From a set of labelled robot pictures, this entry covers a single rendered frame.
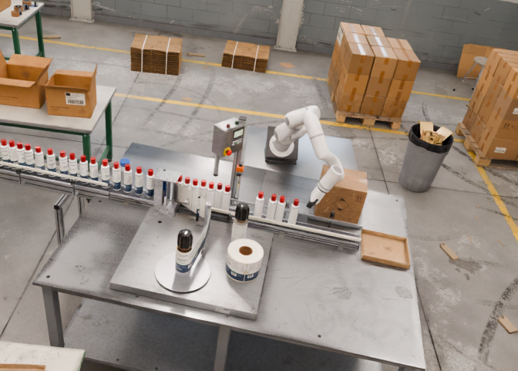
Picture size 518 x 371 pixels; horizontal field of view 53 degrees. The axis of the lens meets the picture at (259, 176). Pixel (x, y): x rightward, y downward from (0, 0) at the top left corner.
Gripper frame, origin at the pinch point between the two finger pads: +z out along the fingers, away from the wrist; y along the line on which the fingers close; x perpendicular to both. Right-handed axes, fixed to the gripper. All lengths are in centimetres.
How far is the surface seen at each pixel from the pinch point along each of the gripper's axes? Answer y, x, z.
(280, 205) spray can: 2.5, -15.5, 9.0
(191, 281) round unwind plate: 67, -48, 36
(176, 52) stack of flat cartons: -369, -148, 138
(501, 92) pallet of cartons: -303, 196, -46
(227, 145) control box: -2, -63, -9
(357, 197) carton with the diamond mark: -18.0, 28.1, -10.5
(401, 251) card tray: -1, 69, 0
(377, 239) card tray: -8, 54, 5
